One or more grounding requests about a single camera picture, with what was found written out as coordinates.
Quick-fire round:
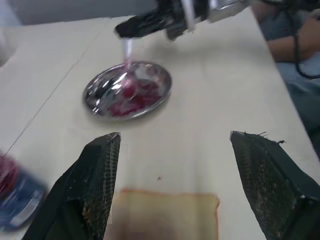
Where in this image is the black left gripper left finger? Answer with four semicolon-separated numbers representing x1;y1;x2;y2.
21;131;122;240

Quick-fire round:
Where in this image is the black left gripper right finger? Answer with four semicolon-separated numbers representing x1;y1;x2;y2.
229;130;320;240

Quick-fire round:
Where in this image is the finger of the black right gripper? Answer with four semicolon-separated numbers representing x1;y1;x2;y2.
128;4;176;26
114;17;173;40

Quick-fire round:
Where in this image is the translucent plastic spoon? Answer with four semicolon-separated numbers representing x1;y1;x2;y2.
119;36;138;101

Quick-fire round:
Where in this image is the red jam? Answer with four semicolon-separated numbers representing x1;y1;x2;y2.
109;74;163;117

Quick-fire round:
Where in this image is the jam jar with blue label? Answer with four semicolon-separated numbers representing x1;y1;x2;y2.
0;149;50;230

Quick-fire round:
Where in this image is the toast bread slice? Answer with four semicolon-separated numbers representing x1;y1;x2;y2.
107;188;221;240

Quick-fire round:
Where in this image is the round stainless steel plate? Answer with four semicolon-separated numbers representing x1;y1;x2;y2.
82;60;173;122

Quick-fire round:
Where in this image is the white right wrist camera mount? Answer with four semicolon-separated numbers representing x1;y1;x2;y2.
180;0;197;33

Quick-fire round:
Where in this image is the black cable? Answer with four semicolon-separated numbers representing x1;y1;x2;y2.
259;0;320;80

